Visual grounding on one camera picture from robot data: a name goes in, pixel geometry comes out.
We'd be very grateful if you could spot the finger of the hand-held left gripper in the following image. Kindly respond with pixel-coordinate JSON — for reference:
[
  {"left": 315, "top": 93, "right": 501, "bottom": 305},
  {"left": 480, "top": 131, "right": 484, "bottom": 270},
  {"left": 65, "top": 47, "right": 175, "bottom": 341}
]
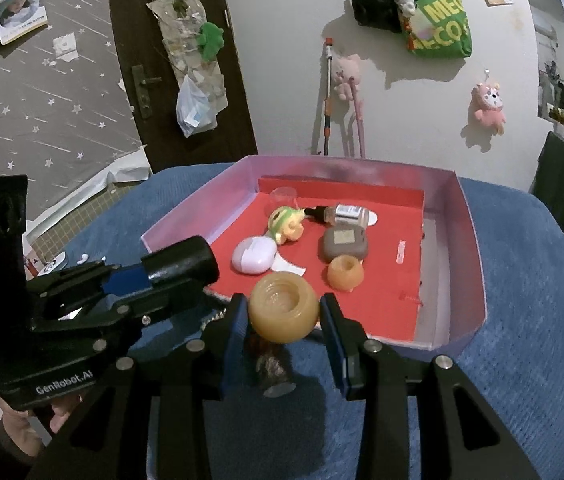
[
  {"left": 29, "top": 287, "right": 213, "bottom": 356},
  {"left": 24, "top": 260, "right": 153, "bottom": 303}
]

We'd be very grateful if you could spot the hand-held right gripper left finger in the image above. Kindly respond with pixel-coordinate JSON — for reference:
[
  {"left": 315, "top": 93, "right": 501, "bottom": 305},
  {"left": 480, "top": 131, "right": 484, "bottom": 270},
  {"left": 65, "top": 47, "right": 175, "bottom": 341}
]
[{"left": 27, "top": 294, "right": 249, "bottom": 480}]

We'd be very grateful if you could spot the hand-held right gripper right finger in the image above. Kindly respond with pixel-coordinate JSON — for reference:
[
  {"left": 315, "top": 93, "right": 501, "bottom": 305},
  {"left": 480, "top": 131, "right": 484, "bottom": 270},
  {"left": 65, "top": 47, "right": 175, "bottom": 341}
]
[{"left": 319, "top": 293, "right": 545, "bottom": 480}]

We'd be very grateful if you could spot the amber round jar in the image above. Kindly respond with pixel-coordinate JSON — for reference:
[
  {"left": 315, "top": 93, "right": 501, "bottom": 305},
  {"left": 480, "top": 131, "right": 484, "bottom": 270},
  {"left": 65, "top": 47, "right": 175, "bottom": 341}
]
[
  {"left": 326, "top": 255, "right": 365, "bottom": 291},
  {"left": 248, "top": 271, "right": 320, "bottom": 344}
]

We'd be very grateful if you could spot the glitter jar with red lid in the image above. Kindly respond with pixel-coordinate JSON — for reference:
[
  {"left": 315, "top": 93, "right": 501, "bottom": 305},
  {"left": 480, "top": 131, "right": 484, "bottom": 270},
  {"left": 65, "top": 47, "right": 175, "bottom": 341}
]
[{"left": 247, "top": 332, "right": 298, "bottom": 397}]

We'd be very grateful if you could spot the white round case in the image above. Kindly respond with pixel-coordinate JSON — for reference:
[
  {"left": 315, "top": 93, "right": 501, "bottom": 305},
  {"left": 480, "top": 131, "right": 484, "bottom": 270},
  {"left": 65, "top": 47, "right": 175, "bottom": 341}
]
[{"left": 231, "top": 237, "right": 279, "bottom": 275}]

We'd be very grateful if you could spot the black cylinder container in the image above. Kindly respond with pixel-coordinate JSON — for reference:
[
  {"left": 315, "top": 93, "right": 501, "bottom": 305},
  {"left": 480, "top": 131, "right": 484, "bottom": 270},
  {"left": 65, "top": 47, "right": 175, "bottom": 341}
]
[{"left": 140, "top": 235, "right": 220, "bottom": 297}]

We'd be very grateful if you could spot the grey square makeup case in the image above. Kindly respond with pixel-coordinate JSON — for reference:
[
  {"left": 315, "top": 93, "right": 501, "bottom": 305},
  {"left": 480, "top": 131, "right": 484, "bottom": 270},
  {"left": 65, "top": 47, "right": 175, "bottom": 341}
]
[{"left": 318, "top": 228, "right": 369, "bottom": 264}]

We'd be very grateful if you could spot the green yellow toy figure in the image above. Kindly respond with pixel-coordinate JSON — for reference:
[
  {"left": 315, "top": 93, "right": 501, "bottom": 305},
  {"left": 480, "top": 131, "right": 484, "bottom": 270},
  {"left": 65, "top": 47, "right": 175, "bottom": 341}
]
[{"left": 268, "top": 206, "right": 307, "bottom": 245}]

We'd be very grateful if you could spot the purple cardboard box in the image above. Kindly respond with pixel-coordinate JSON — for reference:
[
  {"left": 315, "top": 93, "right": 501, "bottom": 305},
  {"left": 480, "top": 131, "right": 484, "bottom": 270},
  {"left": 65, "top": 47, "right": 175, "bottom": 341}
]
[{"left": 141, "top": 155, "right": 488, "bottom": 352}]

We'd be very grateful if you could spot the person's left hand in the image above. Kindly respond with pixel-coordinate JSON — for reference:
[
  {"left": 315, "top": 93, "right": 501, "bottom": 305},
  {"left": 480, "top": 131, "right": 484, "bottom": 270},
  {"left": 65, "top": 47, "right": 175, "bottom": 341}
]
[{"left": 0, "top": 392, "right": 85, "bottom": 457}]

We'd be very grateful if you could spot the clear plastic bag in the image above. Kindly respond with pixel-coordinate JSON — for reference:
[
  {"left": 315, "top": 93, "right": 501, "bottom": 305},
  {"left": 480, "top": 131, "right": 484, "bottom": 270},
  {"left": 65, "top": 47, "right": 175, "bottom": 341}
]
[{"left": 176, "top": 74, "right": 218, "bottom": 138}]

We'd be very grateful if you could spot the pink stick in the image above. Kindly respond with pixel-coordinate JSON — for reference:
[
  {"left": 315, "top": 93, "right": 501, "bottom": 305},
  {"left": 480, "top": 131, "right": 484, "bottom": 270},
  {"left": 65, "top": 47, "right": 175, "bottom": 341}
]
[{"left": 349, "top": 85, "right": 367, "bottom": 158}]

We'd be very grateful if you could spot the white paper sticker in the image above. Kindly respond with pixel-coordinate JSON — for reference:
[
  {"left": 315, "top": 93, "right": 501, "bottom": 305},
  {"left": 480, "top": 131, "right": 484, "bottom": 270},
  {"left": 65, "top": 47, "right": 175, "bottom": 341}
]
[{"left": 54, "top": 32, "right": 78, "bottom": 58}]

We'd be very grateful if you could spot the white orange stick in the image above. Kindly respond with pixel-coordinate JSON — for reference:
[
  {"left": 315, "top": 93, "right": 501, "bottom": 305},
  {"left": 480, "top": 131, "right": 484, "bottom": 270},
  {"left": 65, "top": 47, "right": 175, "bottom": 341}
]
[{"left": 323, "top": 37, "right": 335, "bottom": 156}]

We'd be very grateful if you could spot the white book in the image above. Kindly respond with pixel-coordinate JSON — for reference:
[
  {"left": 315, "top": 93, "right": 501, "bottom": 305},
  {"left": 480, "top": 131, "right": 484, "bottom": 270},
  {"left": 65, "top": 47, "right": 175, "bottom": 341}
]
[{"left": 0, "top": 0, "right": 49, "bottom": 46}]

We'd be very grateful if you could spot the dark brown door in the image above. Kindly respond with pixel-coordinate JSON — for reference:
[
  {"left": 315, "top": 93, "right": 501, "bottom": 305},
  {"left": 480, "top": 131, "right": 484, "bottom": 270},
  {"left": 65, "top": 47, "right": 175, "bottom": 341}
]
[{"left": 106, "top": 0, "right": 259, "bottom": 173}]

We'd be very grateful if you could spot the clear hanging organizer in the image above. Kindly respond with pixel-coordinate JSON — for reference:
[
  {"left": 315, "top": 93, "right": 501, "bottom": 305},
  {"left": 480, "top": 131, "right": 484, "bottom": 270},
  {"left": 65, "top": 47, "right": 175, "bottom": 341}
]
[{"left": 146, "top": 0, "right": 228, "bottom": 116}]

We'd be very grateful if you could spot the green plush frog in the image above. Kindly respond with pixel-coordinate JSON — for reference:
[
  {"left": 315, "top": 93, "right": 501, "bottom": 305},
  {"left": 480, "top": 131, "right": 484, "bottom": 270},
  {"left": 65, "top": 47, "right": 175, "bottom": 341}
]
[{"left": 198, "top": 22, "right": 226, "bottom": 61}]

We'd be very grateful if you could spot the pink white-faced plush toy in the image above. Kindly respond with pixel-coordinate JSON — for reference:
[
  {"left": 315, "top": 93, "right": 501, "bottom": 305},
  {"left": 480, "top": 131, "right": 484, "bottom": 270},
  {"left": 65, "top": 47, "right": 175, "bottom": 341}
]
[{"left": 470, "top": 81, "right": 508, "bottom": 136}]

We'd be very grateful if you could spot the green tote bag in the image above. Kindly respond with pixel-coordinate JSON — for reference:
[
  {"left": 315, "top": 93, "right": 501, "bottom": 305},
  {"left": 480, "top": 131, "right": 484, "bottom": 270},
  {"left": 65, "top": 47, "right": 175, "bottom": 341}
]
[{"left": 402, "top": 0, "right": 473, "bottom": 58}]

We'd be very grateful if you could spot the metal door handle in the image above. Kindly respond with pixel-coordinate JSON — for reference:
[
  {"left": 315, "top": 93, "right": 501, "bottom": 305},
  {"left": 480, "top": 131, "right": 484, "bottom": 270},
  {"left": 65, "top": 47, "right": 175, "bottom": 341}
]
[{"left": 131, "top": 65, "right": 162, "bottom": 120}]

